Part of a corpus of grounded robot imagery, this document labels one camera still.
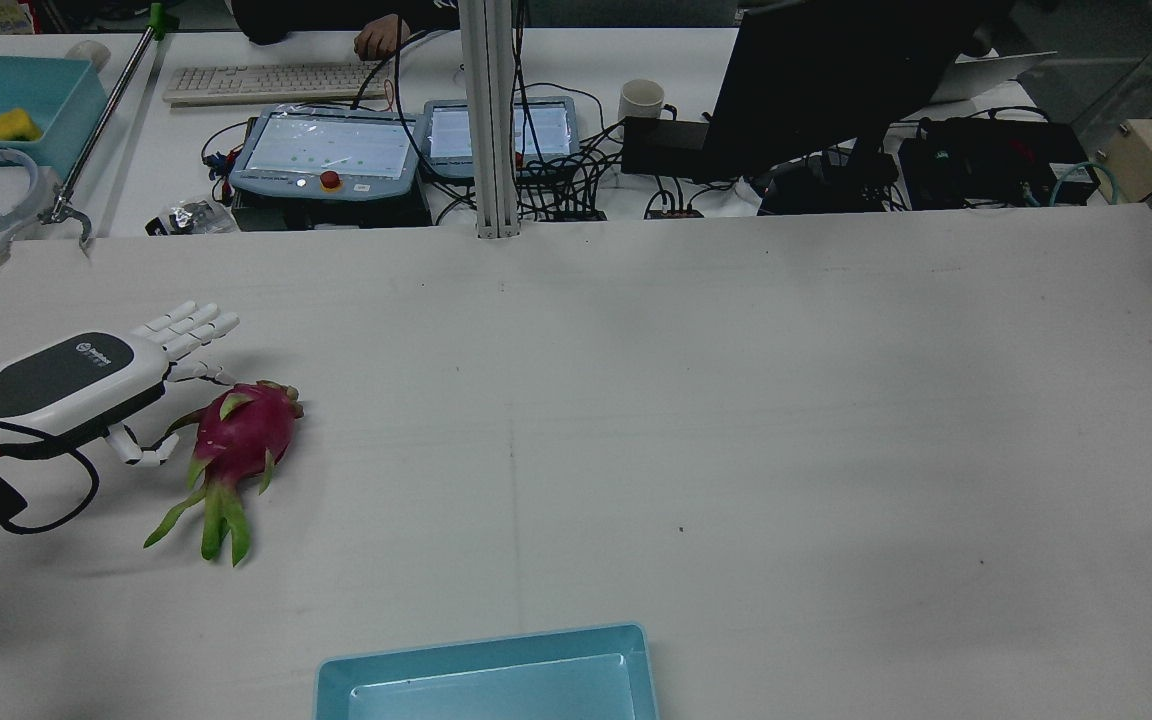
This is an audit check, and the aluminium profile post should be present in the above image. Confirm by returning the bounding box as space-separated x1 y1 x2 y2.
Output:
458 0 522 239

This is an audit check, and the black electronics unit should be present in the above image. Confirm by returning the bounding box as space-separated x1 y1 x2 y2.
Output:
898 118 1102 211

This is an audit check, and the teal cable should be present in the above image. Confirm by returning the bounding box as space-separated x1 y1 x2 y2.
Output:
1049 160 1119 208

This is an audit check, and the metal reacher grabber tool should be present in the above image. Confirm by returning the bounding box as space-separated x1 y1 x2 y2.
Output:
0 2 180 273

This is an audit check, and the white mug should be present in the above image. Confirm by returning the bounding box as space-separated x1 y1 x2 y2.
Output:
618 78 667 125

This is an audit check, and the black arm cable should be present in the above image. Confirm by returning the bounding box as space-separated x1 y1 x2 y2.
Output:
0 405 102 720

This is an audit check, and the bystander bare hand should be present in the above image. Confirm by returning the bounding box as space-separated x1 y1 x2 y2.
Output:
353 14 412 61

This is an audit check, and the clear plastic bag with parts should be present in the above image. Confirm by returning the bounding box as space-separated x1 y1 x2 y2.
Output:
144 198 237 238

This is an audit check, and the light blue plastic bin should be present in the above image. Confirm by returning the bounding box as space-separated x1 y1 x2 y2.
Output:
314 622 660 720

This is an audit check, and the person in dark clothing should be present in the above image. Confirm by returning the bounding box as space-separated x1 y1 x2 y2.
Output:
229 0 465 47

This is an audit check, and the teach pendant with red button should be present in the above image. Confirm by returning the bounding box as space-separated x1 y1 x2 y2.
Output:
228 105 421 201

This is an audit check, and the black computer monitor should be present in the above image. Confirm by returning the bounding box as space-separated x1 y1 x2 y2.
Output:
706 0 1012 216

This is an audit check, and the white computer keyboard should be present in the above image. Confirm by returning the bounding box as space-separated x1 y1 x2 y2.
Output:
162 62 392 107

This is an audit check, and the grey blue teach pendant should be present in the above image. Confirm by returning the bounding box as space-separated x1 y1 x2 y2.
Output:
422 96 580 179

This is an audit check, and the wooden box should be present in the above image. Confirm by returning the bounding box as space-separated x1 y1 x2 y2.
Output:
1101 118 1152 206

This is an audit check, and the black cable tangle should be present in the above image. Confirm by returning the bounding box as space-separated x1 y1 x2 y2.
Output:
516 80 712 223

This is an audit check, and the black box device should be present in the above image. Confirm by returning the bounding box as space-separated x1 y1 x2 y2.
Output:
621 115 715 181

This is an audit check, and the pink green dragon fruit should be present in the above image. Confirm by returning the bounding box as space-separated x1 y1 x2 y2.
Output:
143 380 305 568

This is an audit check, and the white grey left robot hand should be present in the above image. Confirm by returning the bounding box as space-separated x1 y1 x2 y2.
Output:
0 300 242 468

